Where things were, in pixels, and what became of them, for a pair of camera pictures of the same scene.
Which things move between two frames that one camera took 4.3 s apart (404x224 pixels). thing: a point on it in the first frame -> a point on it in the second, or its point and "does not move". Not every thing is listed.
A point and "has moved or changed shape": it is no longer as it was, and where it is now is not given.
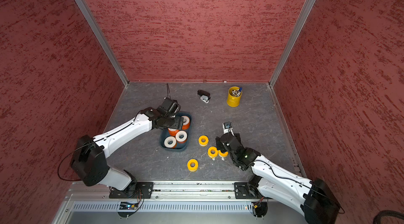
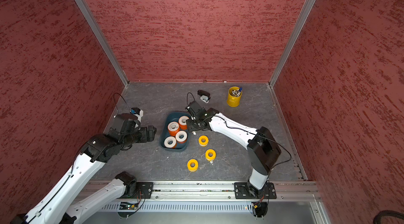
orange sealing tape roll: x=181 y=136 does not move
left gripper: x=178 y=123 -> x=151 y=134
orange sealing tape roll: x=172 y=132 does not move
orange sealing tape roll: x=185 y=122 does not move
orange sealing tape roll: x=170 y=142 does not move
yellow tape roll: x=212 y=152 has moved or changed shape
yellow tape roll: x=203 y=140 does not move
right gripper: x=220 y=145 -> x=190 y=126
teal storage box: x=177 y=140 does not move
